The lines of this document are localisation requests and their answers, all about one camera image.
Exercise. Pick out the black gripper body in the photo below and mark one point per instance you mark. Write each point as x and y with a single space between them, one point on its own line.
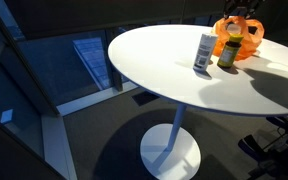
242 3

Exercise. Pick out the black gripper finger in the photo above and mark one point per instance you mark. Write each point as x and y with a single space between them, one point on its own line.
251 11
226 11

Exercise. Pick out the blue and black equipment cart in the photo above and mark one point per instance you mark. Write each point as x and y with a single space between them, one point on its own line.
277 146

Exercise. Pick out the orange plastic bag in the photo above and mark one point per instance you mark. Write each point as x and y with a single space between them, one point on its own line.
247 41

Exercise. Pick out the white window ledge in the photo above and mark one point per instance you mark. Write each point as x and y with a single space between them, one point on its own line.
94 98

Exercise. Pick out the white tube bottle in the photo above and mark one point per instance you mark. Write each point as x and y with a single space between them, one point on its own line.
204 51

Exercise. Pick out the white table pedestal with base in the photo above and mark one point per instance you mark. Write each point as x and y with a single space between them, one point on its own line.
170 153

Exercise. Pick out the amber bottle with yellow label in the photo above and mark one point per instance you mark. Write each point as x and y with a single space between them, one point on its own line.
229 53

